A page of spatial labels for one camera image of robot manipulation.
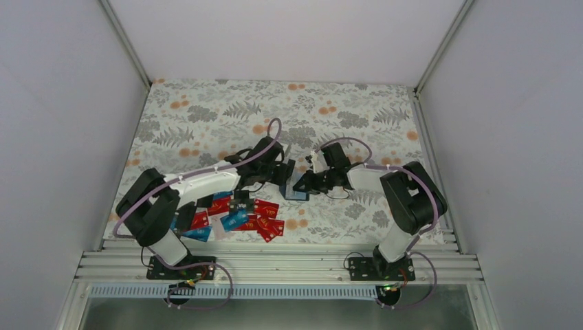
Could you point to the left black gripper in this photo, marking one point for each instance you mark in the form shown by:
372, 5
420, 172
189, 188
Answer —
280, 179

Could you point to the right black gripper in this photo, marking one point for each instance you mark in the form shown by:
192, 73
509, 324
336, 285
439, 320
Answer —
306, 179

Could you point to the blue leather card holder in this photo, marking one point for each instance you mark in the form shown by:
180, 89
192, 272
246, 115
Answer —
287, 190

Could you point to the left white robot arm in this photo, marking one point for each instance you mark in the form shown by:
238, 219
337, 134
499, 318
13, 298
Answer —
148, 208

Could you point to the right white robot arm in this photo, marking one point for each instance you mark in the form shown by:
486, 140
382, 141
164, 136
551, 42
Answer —
413, 198

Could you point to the red card right of pile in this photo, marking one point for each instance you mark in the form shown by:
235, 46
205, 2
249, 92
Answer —
266, 208

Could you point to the black vip card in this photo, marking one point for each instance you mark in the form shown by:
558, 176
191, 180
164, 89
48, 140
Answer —
237, 206

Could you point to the small black card top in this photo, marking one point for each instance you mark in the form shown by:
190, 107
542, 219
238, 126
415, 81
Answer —
241, 196

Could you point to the front red vip card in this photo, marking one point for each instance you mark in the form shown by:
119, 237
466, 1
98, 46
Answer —
269, 229

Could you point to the red card under pile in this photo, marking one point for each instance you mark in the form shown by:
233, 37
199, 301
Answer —
249, 225

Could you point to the blue card centre pile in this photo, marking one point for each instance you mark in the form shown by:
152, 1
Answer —
233, 221

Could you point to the blue card pile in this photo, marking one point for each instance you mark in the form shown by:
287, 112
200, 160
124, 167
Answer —
233, 221
220, 195

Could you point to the blue card upper pile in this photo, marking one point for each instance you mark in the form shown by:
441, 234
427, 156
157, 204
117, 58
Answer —
220, 195

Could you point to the red card upper left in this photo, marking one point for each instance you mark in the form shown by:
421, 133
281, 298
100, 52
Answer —
219, 206

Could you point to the black card upper left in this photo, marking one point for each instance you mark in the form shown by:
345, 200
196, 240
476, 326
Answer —
205, 202

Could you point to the red card lower left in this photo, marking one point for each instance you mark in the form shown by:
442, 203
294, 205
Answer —
200, 220

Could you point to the blue card front left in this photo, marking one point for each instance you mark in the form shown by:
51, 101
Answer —
199, 234

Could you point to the black card lower left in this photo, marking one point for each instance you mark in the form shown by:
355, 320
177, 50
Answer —
185, 216

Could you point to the floral patterned table mat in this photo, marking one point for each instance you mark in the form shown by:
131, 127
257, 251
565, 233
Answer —
188, 124

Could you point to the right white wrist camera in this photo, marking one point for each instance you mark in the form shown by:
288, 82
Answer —
316, 162

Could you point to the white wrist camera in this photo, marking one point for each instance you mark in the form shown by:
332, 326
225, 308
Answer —
316, 162
287, 152

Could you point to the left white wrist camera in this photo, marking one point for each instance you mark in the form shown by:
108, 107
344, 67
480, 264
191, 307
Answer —
287, 152

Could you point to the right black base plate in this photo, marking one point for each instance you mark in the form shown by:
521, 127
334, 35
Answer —
366, 269

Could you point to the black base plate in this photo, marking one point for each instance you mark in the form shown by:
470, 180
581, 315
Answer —
157, 271
366, 269

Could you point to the grey slotted cable duct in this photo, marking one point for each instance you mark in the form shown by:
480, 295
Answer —
215, 291

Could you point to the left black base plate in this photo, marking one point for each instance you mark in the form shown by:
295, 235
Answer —
157, 271

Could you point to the aluminium rail frame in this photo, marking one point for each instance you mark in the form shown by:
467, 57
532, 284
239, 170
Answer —
277, 263

